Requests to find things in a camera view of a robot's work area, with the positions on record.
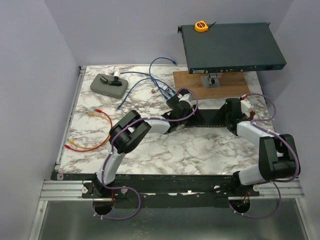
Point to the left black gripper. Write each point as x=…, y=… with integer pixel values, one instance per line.
x=192, y=120

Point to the red-brown handle tool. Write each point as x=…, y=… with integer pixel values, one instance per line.
x=251, y=116

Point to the black TP-Link network switch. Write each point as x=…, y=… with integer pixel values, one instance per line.
x=209, y=118

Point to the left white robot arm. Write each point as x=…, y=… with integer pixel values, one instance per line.
x=127, y=134

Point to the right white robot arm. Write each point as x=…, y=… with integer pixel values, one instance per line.
x=277, y=155

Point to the wooden board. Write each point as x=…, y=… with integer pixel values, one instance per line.
x=227, y=85

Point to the grey metal stand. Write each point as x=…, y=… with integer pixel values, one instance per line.
x=211, y=81

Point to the dark green rack unit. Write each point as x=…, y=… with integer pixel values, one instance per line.
x=231, y=47

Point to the black T-shaped fitting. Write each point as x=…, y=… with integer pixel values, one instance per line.
x=114, y=82

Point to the yellow tape measure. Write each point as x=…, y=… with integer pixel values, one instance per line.
x=202, y=26

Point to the grey case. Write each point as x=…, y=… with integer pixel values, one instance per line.
x=116, y=92

